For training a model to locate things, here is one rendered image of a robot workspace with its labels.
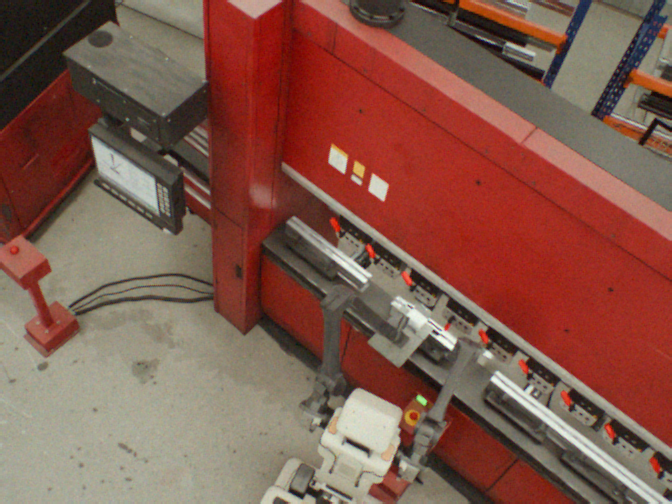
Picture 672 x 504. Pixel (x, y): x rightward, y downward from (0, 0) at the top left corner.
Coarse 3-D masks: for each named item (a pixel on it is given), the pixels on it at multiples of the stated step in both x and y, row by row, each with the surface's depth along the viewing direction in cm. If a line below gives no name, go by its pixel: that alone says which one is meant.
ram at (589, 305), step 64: (320, 64) 279; (320, 128) 304; (384, 128) 278; (448, 192) 276; (512, 192) 254; (448, 256) 300; (512, 256) 275; (576, 256) 253; (512, 320) 298; (576, 320) 273; (640, 320) 252; (640, 384) 272
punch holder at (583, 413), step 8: (568, 392) 303; (576, 392) 300; (576, 400) 303; (584, 400) 299; (576, 408) 306; (584, 408) 303; (592, 408) 299; (600, 408) 296; (576, 416) 309; (584, 416) 306; (592, 416) 303
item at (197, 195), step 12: (204, 120) 402; (192, 132) 408; (204, 132) 399; (192, 144) 417; (204, 144) 407; (204, 156) 419; (180, 168) 445; (192, 180) 443; (192, 192) 454; (204, 192) 447; (192, 204) 469; (204, 204) 453; (204, 216) 468
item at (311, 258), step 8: (288, 240) 375; (296, 240) 376; (296, 248) 373; (304, 248) 373; (304, 256) 371; (312, 256) 371; (312, 264) 369; (320, 264) 369; (320, 272) 369; (328, 272) 367; (336, 272) 368
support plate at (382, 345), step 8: (408, 312) 349; (424, 328) 345; (376, 336) 340; (416, 336) 342; (424, 336) 343; (368, 344) 338; (376, 344) 338; (384, 344) 338; (392, 344) 339; (408, 344) 340; (416, 344) 340; (384, 352) 336; (392, 352) 337; (400, 352) 337; (408, 352) 338; (392, 360) 334; (400, 360) 335
